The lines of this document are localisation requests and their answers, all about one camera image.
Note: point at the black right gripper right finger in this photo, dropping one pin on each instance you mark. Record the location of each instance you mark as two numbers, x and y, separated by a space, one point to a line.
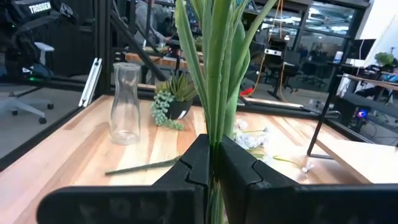
280 205

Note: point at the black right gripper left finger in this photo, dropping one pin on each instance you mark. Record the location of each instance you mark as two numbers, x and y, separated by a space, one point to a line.
124 205

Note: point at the white artificial flower bunch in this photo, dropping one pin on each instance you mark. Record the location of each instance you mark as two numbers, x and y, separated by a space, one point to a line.
248 141

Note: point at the tall slim clear glass vase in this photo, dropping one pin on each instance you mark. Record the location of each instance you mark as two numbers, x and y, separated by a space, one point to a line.
124 102

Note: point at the blue artificial flower bunch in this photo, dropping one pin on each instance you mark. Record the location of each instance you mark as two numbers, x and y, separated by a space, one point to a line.
217 77

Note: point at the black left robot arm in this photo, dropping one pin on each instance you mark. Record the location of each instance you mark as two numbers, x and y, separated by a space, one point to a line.
21 37

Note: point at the potted artificial succulent plant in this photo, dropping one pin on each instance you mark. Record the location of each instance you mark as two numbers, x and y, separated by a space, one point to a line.
177 90

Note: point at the silver aluminium extrusion bar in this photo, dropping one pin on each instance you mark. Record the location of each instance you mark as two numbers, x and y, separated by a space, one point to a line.
91 81

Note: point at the white office chair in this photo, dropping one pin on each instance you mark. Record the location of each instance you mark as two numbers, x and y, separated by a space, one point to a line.
18 104

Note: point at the black computer monitor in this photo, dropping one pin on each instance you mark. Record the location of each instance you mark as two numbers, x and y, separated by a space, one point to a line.
363 48

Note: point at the green background potted plant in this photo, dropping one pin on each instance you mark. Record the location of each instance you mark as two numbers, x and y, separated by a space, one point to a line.
384 58

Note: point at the person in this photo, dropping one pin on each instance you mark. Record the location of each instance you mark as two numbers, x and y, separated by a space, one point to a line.
152 21

